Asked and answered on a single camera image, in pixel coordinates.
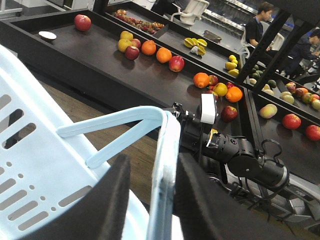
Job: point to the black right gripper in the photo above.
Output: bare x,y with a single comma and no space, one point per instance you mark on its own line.
192,128

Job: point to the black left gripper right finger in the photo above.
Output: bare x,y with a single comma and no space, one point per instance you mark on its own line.
207,212

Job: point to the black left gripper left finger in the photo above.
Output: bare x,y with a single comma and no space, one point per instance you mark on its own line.
99,215

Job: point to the light blue plastic basket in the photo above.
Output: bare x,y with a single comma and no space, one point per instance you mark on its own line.
48,163

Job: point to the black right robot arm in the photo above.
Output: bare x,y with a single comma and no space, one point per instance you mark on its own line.
248,174

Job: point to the orange near front apples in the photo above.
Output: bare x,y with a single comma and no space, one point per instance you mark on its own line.
201,80

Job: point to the red apple front left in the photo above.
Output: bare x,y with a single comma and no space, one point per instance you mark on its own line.
228,114

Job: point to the yellow round fruit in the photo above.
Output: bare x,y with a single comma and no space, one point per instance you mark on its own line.
220,89

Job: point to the red apple beside oranges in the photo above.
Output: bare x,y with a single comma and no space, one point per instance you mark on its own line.
176,64

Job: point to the orange middle right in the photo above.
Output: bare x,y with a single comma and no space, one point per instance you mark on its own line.
163,55

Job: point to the pale peach fruit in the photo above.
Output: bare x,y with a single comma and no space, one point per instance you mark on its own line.
268,111

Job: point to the white garlic bulb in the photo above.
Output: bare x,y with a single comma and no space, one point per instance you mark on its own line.
195,50

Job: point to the orange middle left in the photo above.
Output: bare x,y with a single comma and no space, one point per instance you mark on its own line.
148,48

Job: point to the black wooden display stand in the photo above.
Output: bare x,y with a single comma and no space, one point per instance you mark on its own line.
88,66

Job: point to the bright red apple left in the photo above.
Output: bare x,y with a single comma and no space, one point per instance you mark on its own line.
291,121

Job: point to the bright red apple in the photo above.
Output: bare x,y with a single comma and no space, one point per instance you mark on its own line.
312,132
291,121

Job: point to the seated person black shirt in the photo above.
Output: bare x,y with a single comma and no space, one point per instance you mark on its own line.
254,27

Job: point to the bright red apple right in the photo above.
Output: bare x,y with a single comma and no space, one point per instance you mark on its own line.
312,132

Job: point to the red apple near dish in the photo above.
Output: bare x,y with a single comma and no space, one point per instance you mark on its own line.
82,22

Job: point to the small white dish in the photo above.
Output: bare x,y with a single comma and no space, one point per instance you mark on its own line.
47,36

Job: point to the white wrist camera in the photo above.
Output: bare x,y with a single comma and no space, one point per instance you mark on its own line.
208,110

